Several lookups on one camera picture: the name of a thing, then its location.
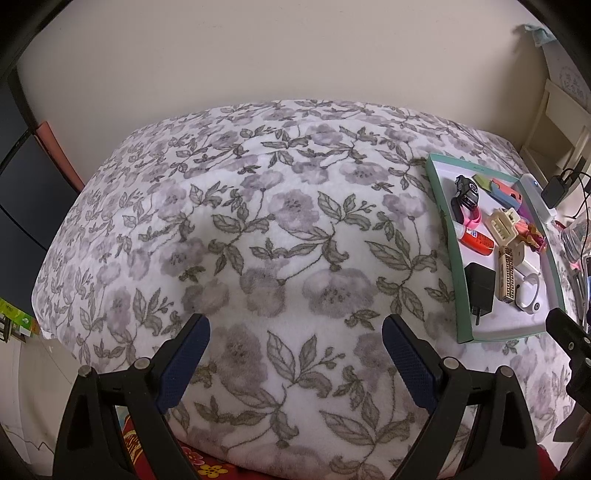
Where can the pink toy figure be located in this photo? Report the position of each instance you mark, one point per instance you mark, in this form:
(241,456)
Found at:
(533,235)

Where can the black wall charger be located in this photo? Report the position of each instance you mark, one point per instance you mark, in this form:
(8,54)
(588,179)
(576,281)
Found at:
(480,290)

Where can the white wooden shelf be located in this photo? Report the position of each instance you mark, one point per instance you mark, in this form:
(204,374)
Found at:
(558,134)

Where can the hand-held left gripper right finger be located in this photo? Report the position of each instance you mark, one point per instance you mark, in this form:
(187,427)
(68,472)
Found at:
(411,367)

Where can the white and teal box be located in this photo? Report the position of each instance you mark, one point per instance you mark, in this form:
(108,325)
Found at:
(565,69)

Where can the pink and blue phone case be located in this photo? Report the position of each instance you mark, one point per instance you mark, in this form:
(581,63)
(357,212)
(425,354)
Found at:
(510,194)

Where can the floral blanket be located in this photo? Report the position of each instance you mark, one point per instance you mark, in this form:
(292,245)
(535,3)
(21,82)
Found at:
(277,207)

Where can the pink wristwatch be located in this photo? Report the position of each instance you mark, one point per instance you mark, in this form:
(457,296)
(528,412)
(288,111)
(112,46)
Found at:
(471,217)

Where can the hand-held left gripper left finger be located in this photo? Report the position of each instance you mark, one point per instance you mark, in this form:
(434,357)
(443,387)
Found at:
(184,362)

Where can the white wristwatch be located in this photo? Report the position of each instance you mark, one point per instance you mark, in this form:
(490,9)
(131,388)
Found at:
(527,300)

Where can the black toy car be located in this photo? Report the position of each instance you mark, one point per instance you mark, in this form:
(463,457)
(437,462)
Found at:
(467,190)

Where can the white power strip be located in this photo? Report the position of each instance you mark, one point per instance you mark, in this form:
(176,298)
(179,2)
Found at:
(540,203)

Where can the teal shallow box tray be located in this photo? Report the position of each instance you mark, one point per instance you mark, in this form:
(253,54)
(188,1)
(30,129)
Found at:
(445,184)

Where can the red patterned cloth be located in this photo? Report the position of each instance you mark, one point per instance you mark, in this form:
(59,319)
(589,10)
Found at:
(212,468)

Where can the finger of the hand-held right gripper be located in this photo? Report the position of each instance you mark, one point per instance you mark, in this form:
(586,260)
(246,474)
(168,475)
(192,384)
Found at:
(568,334)

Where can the dark cabinet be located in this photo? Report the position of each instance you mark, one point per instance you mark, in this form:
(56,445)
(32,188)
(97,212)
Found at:
(23,198)

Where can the purple lighter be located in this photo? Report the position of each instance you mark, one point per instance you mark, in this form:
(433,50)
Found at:
(524,211)

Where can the red glue tube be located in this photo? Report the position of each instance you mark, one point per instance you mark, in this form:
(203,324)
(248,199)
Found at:
(478,241)

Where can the green box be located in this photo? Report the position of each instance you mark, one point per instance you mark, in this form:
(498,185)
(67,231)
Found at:
(16,323)

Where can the green card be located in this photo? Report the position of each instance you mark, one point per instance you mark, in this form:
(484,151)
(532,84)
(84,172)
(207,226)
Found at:
(484,182)

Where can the cream ribbed plastic clip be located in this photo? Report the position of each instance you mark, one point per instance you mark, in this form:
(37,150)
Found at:
(504,225)

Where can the patterned wooden block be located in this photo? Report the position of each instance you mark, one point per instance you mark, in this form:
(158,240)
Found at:
(507,274)

